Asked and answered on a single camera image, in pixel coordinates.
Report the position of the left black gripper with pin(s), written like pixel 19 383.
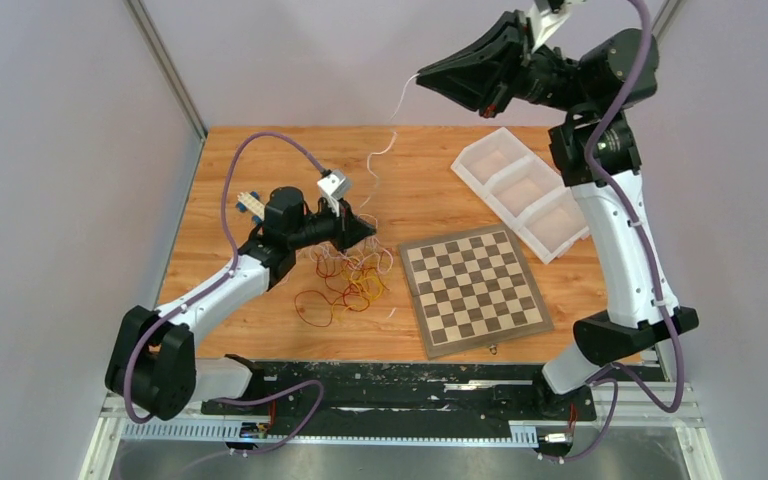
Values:
pixel 349 230

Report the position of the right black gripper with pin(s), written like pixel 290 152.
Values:
pixel 488 71

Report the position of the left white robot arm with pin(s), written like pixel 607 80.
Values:
pixel 154 366

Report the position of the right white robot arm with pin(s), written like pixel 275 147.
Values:
pixel 597 155

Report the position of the white blue toy car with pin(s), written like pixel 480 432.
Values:
pixel 249 202

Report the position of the white three-compartment tray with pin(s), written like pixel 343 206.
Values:
pixel 523 190

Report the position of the wooden chessboard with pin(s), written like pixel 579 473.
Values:
pixel 472 289

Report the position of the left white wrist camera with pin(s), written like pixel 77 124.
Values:
pixel 333 186

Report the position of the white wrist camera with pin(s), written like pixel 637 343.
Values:
pixel 545 18
pixel 333 186

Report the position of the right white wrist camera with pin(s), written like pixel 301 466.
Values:
pixel 545 18

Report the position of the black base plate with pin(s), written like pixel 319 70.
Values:
pixel 370 398

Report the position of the slotted cable duct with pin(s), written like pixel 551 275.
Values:
pixel 514 435

